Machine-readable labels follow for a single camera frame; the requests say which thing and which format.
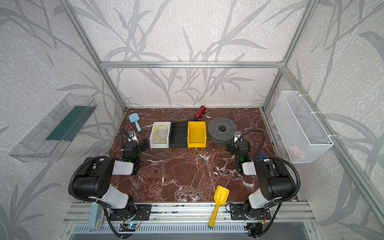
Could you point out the pink item in basket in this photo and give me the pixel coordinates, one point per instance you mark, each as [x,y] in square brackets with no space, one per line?
[296,151]

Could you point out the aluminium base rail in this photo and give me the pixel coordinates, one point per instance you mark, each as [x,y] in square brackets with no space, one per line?
[190,212]

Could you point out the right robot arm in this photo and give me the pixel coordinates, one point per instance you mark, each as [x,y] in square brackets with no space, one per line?
[279,181]

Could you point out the red handled screwdriver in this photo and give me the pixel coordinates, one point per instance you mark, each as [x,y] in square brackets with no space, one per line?
[199,113]

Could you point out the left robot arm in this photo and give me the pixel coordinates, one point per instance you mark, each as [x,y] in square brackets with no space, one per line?
[91,181]

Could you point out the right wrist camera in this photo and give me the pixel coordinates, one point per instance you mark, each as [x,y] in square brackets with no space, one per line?
[237,135]

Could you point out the light blue brush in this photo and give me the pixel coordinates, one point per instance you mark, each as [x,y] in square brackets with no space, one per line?
[134,118]

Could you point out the yellow plastic scoop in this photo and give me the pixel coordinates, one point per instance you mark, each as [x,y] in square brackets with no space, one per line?
[220,198]

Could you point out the black plastic bin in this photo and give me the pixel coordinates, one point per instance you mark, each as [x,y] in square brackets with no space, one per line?
[178,135]

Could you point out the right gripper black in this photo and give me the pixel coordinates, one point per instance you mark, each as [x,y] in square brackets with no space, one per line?
[231,148]

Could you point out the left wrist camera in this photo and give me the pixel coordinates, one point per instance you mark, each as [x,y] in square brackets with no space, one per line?
[131,135]

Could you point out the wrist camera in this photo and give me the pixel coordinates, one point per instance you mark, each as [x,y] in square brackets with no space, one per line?
[237,135]
[131,135]

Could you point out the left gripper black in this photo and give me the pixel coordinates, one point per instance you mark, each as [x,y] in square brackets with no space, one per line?
[141,145]

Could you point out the yellow plastic bin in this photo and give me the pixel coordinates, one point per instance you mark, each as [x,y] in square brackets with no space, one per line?
[197,135]

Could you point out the clear plastic wall tray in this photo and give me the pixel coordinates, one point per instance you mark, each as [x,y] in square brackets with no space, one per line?
[48,141]

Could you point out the grey cable spool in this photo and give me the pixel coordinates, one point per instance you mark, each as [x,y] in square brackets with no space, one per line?
[222,131]

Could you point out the white wire basket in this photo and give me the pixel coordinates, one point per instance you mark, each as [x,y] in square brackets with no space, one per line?
[298,124]

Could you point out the white plastic bin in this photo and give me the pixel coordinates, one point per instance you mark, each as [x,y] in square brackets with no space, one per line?
[159,137]

